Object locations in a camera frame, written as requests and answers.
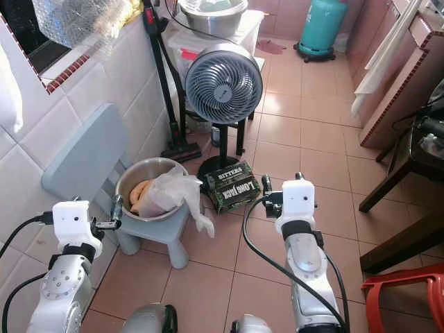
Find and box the orange pink food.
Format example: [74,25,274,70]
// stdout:
[130,178,162,216]

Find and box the green Long Jack carton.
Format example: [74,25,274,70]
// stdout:
[200,161,264,214]

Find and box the steel bowl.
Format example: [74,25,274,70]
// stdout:
[114,157,189,223]

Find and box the small light blue plastic chair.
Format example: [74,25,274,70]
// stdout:
[40,102,192,271]

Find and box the white plastic bag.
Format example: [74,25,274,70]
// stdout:
[146,166,216,239]

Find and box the silver left robot leg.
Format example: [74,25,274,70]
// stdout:
[121,302,179,333]

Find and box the silver robot leg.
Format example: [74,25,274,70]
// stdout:
[230,314,282,333]
[121,302,179,333]

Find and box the dark wooden table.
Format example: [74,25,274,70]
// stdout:
[359,96,444,214]

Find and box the grey round standing fan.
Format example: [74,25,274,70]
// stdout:
[183,42,264,184]

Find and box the dark wooden bench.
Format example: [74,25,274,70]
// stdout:
[359,210,444,275]

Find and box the silver right robot leg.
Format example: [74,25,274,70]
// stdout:
[230,314,282,333]

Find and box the reddish brown kitchen cabinet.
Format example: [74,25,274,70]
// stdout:
[346,0,444,151]

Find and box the red floor cloth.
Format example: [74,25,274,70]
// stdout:
[255,39,287,56]

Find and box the black red stick vacuum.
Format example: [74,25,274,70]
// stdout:
[140,0,203,164]

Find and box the red plastic stool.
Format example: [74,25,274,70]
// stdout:
[360,262,444,333]

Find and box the teal gas cylinder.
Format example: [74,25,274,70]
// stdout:
[293,0,348,64]

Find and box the long white board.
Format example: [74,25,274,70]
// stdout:
[350,0,432,117]

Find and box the white plastic storage box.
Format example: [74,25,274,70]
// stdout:
[166,9,266,92]

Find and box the large steel basin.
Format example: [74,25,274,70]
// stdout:
[178,0,250,40]

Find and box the clear bubble wrap bundle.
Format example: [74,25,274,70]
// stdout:
[31,0,144,51]

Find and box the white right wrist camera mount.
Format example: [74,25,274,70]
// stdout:
[275,180,317,228]

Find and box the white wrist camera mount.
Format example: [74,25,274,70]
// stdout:
[51,200,103,246]
[275,180,317,228]

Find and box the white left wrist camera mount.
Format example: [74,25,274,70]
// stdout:
[51,200,103,246]

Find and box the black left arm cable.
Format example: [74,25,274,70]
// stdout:
[0,214,54,333]

